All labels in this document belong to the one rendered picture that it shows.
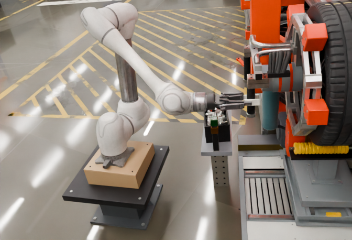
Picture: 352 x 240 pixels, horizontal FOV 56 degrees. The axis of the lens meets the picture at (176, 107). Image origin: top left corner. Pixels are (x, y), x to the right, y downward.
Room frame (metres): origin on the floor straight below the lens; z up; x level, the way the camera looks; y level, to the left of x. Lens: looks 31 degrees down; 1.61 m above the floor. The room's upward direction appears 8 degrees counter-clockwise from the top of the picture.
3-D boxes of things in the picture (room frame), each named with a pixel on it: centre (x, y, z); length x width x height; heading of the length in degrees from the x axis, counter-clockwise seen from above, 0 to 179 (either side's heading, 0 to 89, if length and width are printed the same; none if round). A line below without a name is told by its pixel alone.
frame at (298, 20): (1.39, -0.60, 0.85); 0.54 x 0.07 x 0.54; 168
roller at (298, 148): (1.25, -0.68, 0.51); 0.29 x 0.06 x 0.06; 78
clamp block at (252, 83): (1.27, -0.37, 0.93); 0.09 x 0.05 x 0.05; 78
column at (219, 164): (1.65, -0.23, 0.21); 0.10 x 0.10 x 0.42; 78
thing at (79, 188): (1.57, 0.40, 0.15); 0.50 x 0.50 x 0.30; 72
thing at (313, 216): (1.36, -0.77, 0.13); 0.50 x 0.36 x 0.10; 168
